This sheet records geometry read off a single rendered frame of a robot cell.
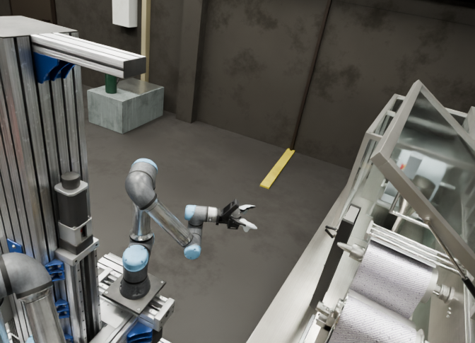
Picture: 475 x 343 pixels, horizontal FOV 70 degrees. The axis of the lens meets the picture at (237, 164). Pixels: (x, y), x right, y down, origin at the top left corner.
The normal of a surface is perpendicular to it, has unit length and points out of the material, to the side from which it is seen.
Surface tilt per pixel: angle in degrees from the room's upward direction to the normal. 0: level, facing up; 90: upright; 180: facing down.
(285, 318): 0
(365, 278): 92
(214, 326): 0
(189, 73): 90
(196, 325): 0
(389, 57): 90
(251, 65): 90
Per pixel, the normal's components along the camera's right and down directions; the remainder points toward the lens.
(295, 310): 0.15, -0.86
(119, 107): -0.40, 0.39
